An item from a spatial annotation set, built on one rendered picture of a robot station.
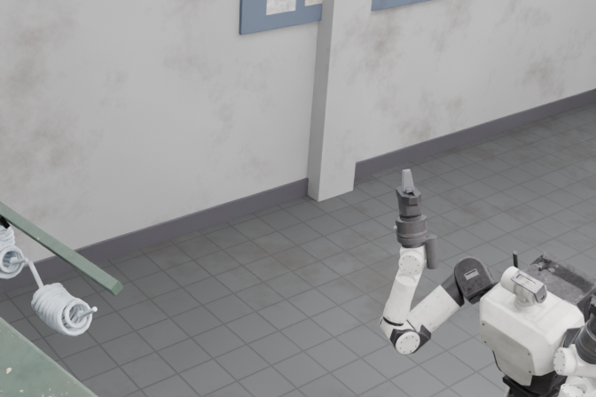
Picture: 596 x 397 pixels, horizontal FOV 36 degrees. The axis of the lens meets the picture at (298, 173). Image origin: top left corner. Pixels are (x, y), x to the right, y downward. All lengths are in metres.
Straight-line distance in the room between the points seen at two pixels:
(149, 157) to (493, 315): 2.88
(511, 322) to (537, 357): 0.12
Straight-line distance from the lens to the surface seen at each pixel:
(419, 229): 2.59
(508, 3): 6.83
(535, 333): 2.60
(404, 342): 2.73
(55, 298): 1.60
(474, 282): 2.73
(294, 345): 4.61
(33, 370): 1.36
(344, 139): 5.82
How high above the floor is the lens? 2.80
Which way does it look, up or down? 27 degrees down
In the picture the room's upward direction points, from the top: 4 degrees clockwise
